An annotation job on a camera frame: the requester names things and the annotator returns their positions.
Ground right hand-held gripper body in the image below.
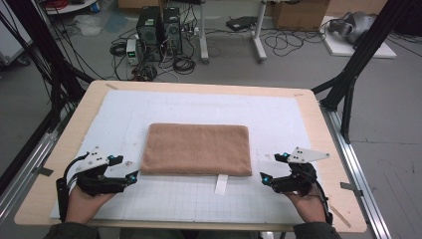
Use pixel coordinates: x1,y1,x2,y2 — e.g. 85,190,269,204
272,146,331,197

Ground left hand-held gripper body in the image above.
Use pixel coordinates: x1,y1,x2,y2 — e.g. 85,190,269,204
75,145,130,197

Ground tan towel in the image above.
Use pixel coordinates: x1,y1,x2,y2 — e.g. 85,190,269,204
139,122,253,197

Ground person's left hand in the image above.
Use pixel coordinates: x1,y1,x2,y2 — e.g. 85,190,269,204
65,183,115,224

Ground person's right hand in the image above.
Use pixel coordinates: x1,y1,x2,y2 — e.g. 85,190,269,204
285,190,327,224

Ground thin wooden stick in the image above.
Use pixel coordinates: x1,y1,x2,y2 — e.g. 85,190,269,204
327,202,352,229

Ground white foam mat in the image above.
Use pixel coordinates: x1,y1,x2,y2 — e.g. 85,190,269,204
49,89,334,227

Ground white power supply unit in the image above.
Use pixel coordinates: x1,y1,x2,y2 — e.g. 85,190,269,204
125,38,140,66

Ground white floor board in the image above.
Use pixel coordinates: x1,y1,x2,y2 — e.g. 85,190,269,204
319,15,397,60

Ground large black computer tower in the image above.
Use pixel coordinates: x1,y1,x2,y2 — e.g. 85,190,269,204
136,6,163,63

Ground black metal stand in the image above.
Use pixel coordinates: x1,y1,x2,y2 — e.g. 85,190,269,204
312,0,422,144
0,0,96,130

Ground clear plastic sheet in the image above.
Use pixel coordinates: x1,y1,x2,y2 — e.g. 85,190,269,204
74,14,104,37

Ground flat black device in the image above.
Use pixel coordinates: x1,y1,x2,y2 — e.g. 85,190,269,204
226,15,258,33

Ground slim black computer tower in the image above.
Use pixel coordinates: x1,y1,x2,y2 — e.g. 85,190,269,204
162,7,183,56

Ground cardboard box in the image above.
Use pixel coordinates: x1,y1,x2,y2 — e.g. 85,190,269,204
272,0,331,32

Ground grey plastic shell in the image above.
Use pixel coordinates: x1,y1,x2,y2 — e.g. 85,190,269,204
327,11,377,45

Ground round white table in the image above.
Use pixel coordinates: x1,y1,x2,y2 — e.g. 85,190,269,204
44,0,99,16

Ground grey corner bracket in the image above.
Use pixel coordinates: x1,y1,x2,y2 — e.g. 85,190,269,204
339,181,364,197

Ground black corner bracket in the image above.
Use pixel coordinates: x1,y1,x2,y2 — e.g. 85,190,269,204
33,165,54,177

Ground aluminium rail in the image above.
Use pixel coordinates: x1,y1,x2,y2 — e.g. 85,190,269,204
0,109,78,220
319,103,394,239

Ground loose black floor cables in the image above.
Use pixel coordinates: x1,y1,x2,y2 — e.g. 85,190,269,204
263,28,327,58

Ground coiled black cable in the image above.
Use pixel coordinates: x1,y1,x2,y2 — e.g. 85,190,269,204
172,56,197,76

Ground white desk frame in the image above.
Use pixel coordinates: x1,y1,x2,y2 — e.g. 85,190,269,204
198,0,268,64

